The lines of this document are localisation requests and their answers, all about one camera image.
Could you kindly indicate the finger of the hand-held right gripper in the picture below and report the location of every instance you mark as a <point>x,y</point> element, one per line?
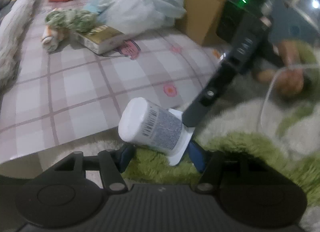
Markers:
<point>210,94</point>

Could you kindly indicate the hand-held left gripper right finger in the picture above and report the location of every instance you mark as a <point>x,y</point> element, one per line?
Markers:
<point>197,158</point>

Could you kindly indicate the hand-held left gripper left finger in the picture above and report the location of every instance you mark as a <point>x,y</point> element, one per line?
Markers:
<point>126,157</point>

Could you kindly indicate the white plastic cup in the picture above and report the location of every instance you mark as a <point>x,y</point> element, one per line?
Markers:
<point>152,127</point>

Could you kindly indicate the brown cardboard box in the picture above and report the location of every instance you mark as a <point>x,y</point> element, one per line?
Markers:
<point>200,10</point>

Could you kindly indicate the olive gold tissue pack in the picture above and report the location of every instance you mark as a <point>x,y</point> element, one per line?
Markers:
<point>102,38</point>

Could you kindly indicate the green floral scrunchie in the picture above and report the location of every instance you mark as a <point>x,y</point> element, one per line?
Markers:
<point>72,19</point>

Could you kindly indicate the person's right hand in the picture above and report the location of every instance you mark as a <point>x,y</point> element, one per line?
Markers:
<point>290,82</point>

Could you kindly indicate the green white fluffy garment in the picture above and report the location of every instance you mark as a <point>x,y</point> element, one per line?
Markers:
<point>250,134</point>

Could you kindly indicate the plaid cartoon bed sheet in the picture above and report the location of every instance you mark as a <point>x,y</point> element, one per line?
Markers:
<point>87,84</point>

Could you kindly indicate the white plastic bag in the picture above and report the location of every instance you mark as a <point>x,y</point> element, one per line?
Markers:
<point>140,5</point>

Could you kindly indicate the cream rolled blanket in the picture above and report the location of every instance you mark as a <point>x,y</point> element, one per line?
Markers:
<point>17,27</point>

